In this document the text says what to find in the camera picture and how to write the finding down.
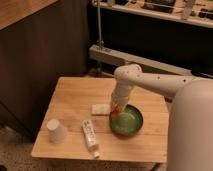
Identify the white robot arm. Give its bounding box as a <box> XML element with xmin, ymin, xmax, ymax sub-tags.
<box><xmin>111</xmin><ymin>64</ymin><xmax>213</xmax><ymax>171</ymax></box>

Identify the metal shelf rack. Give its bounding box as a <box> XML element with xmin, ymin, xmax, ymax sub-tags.
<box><xmin>88</xmin><ymin>0</ymin><xmax>213</xmax><ymax>77</ymax></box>

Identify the white paper cup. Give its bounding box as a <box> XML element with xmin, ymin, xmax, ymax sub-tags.
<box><xmin>46</xmin><ymin>119</ymin><xmax>67</xmax><ymax>143</ymax></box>

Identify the green bowl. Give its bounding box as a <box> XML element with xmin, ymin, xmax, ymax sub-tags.
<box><xmin>109</xmin><ymin>104</ymin><xmax>143</xmax><ymax>136</ymax></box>

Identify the wooden table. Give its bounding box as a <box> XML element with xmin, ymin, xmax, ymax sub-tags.
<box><xmin>31</xmin><ymin>77</ymin><xmax>168</xmax><ymax>163</ymax></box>

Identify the white tube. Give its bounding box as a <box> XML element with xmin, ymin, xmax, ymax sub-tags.
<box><xmin>82</xmin><ymin>119</ymin><xmax>100</xmax><ymax>159</ymax></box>

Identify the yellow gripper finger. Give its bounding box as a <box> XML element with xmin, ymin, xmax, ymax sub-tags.
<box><xmin>110</xmin><ymin>99</ymin><xmax>116</xmax><ymax>113</ymax></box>
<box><xmin>119</xmin><ymin>103</ymin><xmax>127</xmax><ymax>112</ymax></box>

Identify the wooden cabinet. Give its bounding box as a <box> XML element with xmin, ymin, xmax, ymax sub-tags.
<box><xmin>0</xmin><ymin>0</ymin><xmax>89</xmax><ymax>139</ymax></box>

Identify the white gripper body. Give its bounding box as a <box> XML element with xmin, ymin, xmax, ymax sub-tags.
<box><xmin>111</xmin><ymin>84</ymin><xmax>132</xmax><ymax>106</ymax></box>

